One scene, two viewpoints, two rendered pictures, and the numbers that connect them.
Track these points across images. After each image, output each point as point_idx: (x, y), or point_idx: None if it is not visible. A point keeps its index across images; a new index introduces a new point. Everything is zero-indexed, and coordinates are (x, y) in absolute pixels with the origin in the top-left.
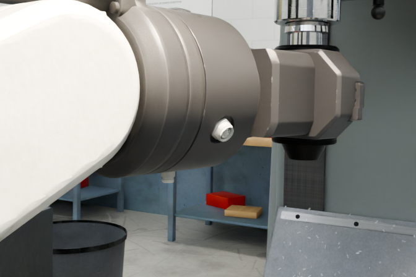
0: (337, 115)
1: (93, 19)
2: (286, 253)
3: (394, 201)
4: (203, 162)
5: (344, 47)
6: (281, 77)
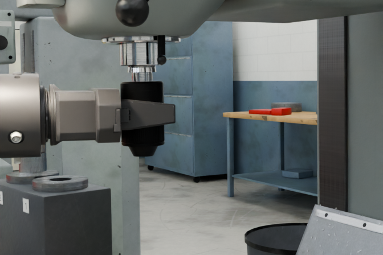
0: (98, 129)
1: None
2: (311, 247)
3: None
4: (21, 153)
5: (357, 56)
6: (61, 108)
